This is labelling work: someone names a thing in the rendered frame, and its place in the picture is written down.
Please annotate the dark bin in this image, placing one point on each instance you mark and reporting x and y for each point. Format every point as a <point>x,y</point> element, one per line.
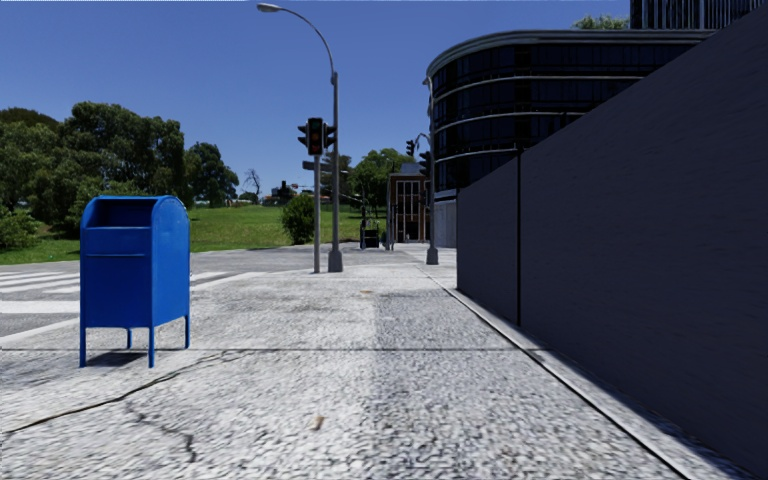
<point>371,237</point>

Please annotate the red brick building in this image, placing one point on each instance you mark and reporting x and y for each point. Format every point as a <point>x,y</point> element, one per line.
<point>407,204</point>

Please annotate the traffic light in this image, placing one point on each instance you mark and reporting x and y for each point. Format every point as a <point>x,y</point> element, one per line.
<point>431,198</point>
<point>315,137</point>

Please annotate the trees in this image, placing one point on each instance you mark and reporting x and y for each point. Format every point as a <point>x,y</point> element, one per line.
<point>90,162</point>
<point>375,174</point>

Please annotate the grey street lamp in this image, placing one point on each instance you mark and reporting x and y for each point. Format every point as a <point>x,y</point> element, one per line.
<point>335,180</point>

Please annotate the round green bush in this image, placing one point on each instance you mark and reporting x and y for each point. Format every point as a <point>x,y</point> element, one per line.
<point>298,219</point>

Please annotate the bare tree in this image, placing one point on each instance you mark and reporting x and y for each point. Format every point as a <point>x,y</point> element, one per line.
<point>252,180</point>

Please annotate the curved glass building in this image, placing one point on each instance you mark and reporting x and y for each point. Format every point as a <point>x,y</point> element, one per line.
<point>510,102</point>

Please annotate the blue letter box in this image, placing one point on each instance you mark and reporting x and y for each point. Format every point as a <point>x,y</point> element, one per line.
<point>133,264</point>

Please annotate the dark building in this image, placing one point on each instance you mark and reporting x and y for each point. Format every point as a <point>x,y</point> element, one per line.
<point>648,240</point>

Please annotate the glass tower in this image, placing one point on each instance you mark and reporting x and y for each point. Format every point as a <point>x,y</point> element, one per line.
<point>690,13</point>

